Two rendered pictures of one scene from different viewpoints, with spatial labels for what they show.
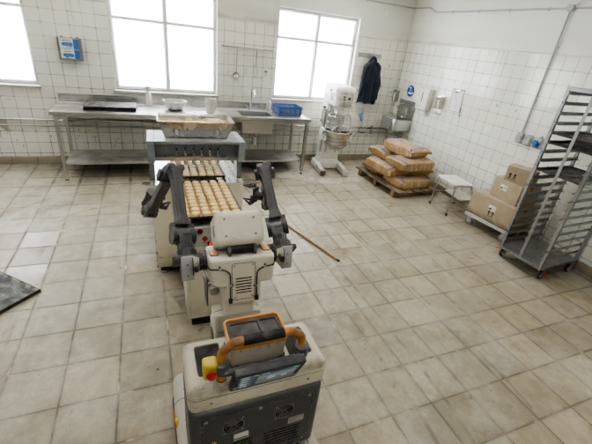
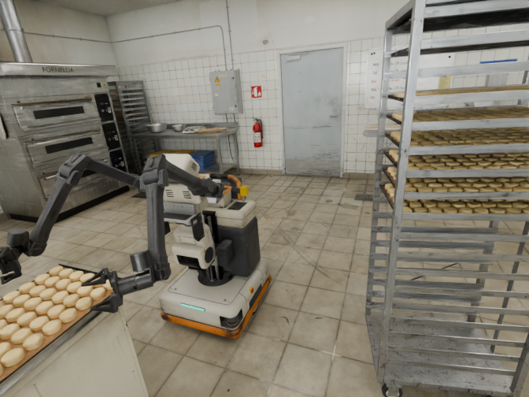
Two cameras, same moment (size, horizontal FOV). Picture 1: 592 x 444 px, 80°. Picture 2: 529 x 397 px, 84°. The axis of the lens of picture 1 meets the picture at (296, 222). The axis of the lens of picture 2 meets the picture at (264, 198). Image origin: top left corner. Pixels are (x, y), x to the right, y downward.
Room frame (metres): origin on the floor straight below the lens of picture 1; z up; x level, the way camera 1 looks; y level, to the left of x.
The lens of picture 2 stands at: (2.13, 1.80, 1.59)
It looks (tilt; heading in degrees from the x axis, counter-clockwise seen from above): 21 degrees down; 227
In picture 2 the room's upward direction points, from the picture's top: 4 degrees counter-clockwise
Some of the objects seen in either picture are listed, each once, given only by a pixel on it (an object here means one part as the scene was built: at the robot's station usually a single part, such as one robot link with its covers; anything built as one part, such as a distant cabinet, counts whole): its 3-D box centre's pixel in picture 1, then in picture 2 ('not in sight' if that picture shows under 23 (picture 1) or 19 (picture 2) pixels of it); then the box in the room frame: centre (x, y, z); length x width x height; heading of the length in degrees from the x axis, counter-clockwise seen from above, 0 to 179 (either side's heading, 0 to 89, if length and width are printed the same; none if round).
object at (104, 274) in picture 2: not in sight; (98, 283); (1.98, 0.83, 1.02); 0.09 x 0.07 x 0.07; 159
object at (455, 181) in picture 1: (455, 194); not in sight; (4.80, -2.19, 0.23); 0.45 x 0.45 x 0.46; 16
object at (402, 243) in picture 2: not in sight; (430, 244); (0.48, 1.38, 0.69); 0.64 x 0.03 x 0.03; 125
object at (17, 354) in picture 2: not in sight; (12, 357); (2.24, 0.82, 0.91); 0.05 x 0.05 x 0.02
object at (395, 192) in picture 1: (395, 181); not in sight; (5.62, -1.53, 0.06); 1.20 x 0.80 x 0.11; 26
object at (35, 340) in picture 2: not in sight; (34, 341); (2.18, 0.79, 0.91); 0.05 x 0.05 x 0.02
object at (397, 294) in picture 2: not in sight; (423, 296); (0.48, 1.38, 0.33); 0.64 x 0.03 x 0.03; 125
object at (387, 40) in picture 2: not in sight; (376, 196); (0.64, 1.12, 0.97); 0.03 x 0.03 x 1.70; 35
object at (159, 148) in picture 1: (196, 157); not in sight; (2.76, 0.86, 1.01); 0.72 x 0.33 x 0.34; 113
